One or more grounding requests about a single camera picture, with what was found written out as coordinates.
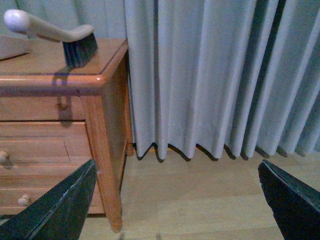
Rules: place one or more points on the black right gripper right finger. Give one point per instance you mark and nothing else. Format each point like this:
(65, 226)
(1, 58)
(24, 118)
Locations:
(295, 205)

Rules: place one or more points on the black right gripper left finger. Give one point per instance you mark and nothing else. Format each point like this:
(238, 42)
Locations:
(60, 213)

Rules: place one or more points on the beige hand brush black bristles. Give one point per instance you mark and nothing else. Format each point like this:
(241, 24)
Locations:
(79, 44)

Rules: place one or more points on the lower wooden drawer knob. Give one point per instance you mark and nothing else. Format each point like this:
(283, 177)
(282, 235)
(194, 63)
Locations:
(24, 201)

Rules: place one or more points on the wooden drawer knob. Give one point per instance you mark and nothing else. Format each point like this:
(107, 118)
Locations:
(24, 201)
(4, 156)

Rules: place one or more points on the upper wooden drawer knob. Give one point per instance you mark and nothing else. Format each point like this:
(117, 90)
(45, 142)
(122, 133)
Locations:
(4, 156)

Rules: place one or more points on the wooden nightstand with drawers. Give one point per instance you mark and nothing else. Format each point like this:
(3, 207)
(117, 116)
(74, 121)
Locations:
(53, 119)

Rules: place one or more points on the light grey curtain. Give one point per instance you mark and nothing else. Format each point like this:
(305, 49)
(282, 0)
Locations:
(241, 74)

